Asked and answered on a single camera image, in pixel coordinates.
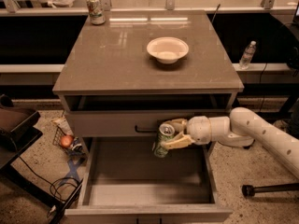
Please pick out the black office chair base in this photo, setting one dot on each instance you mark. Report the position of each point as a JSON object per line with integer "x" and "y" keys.
{"x": 250, "y": 191}

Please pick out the white bowl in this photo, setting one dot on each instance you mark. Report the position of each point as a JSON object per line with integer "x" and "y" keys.
{"x": 167, "y": 50}

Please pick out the green soda can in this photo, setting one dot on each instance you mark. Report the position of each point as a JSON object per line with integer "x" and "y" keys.
{"x": 165, "y": 133}

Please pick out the grey drawer cabinet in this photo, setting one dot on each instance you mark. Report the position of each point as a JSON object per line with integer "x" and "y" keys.
{"x": 109, "y": 68}

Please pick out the wire basket with items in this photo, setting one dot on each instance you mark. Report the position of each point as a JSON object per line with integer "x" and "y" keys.
{"x": 76, "y": 148}

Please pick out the open middle drawer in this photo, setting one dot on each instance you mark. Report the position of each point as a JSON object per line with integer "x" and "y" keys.
{"x": 125, "y": 183}

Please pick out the dark chair at left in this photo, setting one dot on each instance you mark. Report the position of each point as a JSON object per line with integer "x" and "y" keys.
{"x": 17, "y": 133}

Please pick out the orange ball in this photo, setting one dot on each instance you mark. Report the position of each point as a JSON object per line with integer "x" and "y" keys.
{"x": 66, "y": 141}

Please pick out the clear water bottle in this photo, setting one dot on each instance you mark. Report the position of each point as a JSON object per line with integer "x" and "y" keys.
{"x": 247, "y": 55}

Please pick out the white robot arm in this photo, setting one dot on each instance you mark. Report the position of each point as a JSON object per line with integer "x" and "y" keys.
{"x": 240, "y": 129}

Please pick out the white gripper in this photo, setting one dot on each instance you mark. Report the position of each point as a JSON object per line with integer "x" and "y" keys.
{"x": 198, "y": 129}

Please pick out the white green can on counter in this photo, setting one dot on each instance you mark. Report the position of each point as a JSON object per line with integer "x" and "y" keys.
{"x": 95, "y": 12}

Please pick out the closed drawer with black handle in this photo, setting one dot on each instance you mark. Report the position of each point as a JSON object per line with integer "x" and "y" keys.
{"x": 121, "y": 123}

